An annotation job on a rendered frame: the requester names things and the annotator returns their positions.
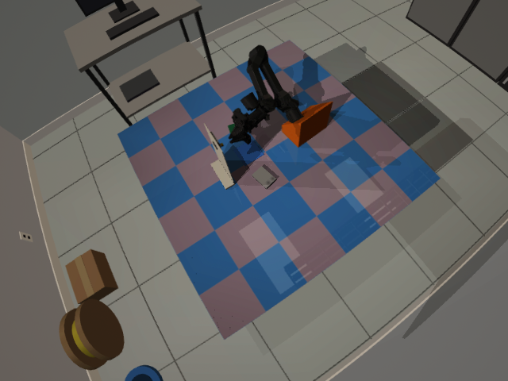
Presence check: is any tan panel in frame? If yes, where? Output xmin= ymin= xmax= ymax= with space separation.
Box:
xmin=204 ymin=123 xmax=235 ymax=190

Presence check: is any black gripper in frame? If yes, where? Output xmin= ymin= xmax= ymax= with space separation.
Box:
xmin=229 ymin=112 xmax=259 ymax=144

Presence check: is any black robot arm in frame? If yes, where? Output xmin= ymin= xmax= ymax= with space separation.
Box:
xmin=240 ymin=44 xmax=304 ymax=123

